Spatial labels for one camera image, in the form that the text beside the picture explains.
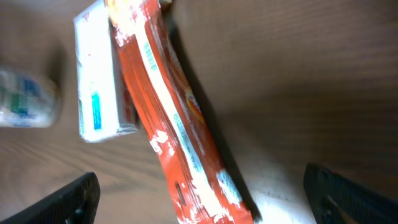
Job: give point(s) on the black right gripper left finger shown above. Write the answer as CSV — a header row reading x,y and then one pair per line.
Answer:
x,y
75,203

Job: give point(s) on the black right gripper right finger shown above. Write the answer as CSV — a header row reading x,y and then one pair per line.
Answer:
x,y
330,194

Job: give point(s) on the white medicine box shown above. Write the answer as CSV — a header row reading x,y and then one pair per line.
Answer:
x,y
105,107

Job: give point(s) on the orange snack bar wrapper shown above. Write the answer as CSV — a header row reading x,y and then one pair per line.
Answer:
x,y
201,189

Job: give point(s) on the green lid jar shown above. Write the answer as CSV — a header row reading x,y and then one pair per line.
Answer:
x,y
28,101

